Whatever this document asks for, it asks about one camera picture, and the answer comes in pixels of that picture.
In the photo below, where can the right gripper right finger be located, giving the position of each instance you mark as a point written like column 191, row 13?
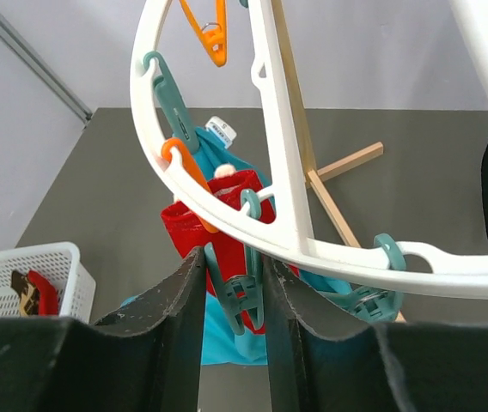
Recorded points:
column 321, row 358

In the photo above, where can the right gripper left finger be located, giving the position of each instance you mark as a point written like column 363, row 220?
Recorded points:
column 144, row 356

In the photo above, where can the teal cloth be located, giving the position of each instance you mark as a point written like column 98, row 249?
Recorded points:
column 227, row 176

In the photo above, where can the white round clip hanger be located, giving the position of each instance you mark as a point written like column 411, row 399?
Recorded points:
column 290, row 238

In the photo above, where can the red sock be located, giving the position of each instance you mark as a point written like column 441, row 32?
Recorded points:
column 48, row 300
column 222, row 232

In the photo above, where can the brown argyle sock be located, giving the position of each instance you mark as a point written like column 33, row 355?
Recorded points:
column 26, row 292

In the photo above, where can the white perforated plastic basket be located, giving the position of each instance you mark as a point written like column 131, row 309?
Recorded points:
column 60, row 264

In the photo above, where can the orange clothespin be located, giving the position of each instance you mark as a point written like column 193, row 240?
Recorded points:
column 177, row 169
column 212, row 35

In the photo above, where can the aluminium frame rail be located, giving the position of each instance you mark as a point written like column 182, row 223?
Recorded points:
column 13, row 40

